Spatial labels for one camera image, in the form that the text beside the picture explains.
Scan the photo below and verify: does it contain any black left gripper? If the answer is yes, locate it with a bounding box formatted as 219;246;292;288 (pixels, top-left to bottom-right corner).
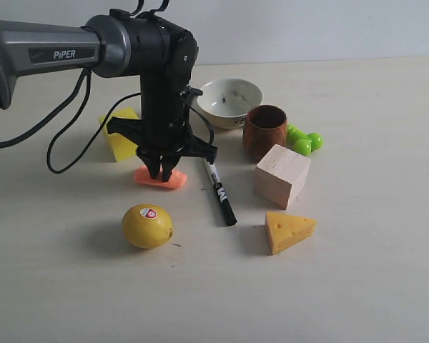
107;71;217;182

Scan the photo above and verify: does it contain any orange soft clay piece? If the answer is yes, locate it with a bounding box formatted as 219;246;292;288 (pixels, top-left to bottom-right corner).
133;165;187;189

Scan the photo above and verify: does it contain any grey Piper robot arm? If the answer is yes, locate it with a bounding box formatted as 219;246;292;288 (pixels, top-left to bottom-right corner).
0;8;217;182

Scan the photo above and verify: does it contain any yellow foam cube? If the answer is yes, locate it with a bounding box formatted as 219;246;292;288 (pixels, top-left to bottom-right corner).
102;107;139;162

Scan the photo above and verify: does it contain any yellow lemon with sticker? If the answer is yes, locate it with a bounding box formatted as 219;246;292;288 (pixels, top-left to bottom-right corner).
122;204;174;249

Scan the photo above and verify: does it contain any black white marker pen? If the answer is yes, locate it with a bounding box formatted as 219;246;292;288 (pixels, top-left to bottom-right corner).
204;161;237;227

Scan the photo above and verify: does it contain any white ceramic bowl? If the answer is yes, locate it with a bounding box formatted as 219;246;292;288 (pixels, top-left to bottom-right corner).
195;78;263;129

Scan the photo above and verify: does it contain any brown wooden cup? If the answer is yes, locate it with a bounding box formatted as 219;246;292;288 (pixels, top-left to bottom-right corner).
242;104;287;161

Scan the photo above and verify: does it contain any light wooden cube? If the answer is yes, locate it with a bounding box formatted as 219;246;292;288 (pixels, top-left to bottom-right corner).
253;144;310;210

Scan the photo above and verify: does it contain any yellow cheese wedge toy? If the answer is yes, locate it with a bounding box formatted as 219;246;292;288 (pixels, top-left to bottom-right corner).
265;212;317;255

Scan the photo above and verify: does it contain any green plastic dumbbell toy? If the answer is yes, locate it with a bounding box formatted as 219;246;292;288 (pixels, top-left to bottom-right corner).
286;124;324;156

